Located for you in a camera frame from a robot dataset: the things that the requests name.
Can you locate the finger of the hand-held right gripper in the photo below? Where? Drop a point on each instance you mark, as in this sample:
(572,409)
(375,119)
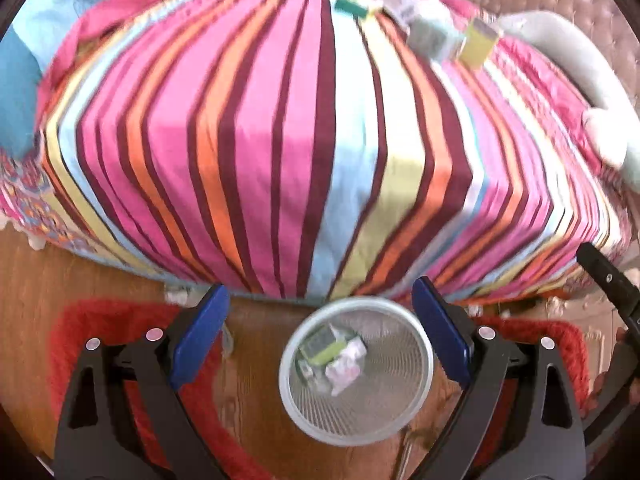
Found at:
(617,410)
(607,280)

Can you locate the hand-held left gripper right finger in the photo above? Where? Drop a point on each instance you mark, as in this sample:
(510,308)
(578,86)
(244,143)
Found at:
(442,332)

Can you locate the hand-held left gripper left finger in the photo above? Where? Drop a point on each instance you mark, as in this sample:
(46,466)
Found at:
(200,340)

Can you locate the pale green mesh waste basket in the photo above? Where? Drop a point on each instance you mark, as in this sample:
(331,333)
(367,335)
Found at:
(385,405)

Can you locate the yellow-green cardboard box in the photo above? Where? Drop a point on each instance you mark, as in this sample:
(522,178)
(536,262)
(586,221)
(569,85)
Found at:
(477,45)

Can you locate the white grey cardboard box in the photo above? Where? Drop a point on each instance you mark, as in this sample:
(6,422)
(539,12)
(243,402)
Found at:
(432,35)

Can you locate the green tissue pack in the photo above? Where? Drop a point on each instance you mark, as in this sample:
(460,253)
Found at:
(350,6)

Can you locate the white carved bed leg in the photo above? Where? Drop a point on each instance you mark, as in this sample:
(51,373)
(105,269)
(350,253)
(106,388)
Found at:
(176,294)
(590,317)

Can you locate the red shaggy rug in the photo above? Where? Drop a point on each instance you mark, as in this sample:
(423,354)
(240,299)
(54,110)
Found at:
(125,316)
(570,334)

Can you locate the white pink plastic packet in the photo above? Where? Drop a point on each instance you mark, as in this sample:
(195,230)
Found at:
(345,372)

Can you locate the small green cardboard box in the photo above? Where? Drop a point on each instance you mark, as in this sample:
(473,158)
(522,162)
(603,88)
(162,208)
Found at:
(322,350)

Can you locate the pink patterned bedspread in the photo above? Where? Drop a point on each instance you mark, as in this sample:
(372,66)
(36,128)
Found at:
(545,95)

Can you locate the colourful striped bed sheet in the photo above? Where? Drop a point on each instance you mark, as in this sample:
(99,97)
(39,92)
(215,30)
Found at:
(250,135)

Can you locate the floral patterned bed sheet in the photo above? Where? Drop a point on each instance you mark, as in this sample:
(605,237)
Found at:
(25,200)

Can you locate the grey plush pillow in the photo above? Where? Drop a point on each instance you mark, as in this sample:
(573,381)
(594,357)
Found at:
(565,45)

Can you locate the blue towel blanket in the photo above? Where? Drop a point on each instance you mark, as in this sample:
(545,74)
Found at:
(20,95)

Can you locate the clear plastic packet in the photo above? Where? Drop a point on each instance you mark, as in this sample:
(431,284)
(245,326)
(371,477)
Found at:
(400,5)

